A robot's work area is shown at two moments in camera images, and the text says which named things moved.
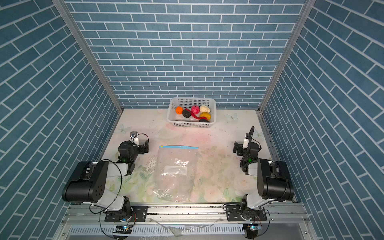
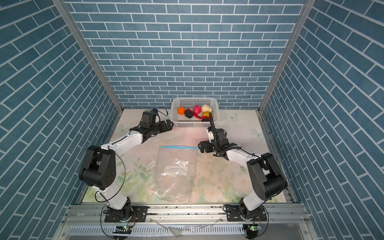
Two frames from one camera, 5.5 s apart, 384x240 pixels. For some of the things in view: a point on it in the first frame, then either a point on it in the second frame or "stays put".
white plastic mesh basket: x=179 y=121 stays put
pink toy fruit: x=195 y=109 stays put
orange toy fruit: x=179 y=110 stays put
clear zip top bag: x=175 y=172 stays put
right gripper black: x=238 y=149 -> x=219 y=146
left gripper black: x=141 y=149 -> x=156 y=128
